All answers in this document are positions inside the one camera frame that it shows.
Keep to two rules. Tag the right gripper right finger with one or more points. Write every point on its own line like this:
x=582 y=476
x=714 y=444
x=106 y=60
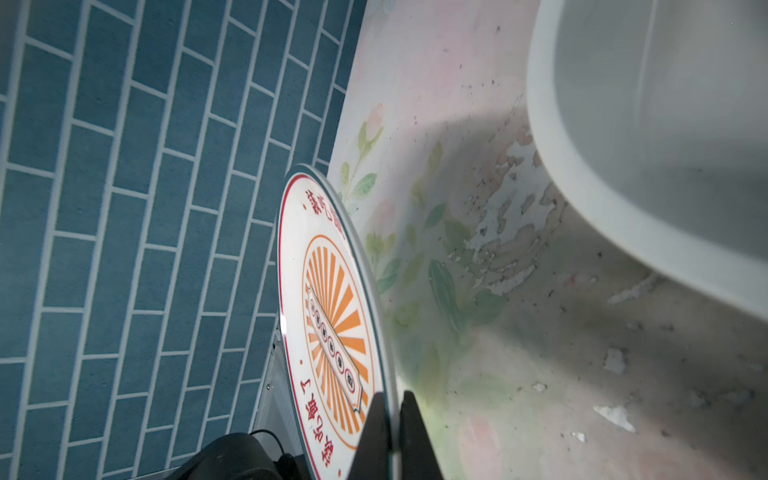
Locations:
x=418 y=460

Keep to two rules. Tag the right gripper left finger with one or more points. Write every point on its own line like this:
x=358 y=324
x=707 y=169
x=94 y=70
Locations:
x=372 y=458

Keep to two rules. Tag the orange sunburst plate front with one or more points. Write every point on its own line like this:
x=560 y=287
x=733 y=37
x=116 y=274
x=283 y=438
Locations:
x=338 y=360

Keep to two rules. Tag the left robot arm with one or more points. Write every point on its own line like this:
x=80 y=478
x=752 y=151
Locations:
x=240 y=456

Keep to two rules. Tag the white plastic bin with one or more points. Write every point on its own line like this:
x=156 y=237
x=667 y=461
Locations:
x=651 y=119

